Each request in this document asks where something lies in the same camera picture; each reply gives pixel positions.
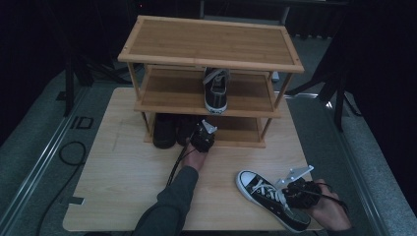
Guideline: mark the person's right hand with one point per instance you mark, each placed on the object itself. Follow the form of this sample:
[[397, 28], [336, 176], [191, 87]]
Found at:
[[331, 213]]

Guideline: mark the wooden three-tier shoe rack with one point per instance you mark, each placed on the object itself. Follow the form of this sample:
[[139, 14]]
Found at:
[[209, 41]]

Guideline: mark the white post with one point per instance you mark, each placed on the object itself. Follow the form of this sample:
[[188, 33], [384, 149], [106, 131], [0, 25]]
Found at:
[[275, 76]]

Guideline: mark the metal floor rail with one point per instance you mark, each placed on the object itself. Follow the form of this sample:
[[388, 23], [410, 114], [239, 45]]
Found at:
[[39, 157], [357, 170]]

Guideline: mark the black and white sneaker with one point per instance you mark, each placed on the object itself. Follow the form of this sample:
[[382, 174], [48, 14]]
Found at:
[[215, 95], [265, 200]]

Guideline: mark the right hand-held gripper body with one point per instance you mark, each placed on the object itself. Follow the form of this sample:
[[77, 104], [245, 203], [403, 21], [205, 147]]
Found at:
[[305, 195]]

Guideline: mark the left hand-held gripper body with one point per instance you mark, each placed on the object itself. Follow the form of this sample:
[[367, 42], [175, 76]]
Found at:
[[203, 139]]

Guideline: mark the person's left hand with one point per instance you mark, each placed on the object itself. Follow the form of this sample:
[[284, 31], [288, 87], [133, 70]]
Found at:
[[195, 159]]

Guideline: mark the black metal stand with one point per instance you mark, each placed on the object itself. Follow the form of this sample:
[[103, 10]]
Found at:
[[69, 88], [339, 105]]

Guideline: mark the black floor tape marking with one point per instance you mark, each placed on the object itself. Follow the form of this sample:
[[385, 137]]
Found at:
[[82, 122]]

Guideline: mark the black leather shoe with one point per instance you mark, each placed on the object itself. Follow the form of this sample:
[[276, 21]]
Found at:
[[185, 129], [164, 131]]

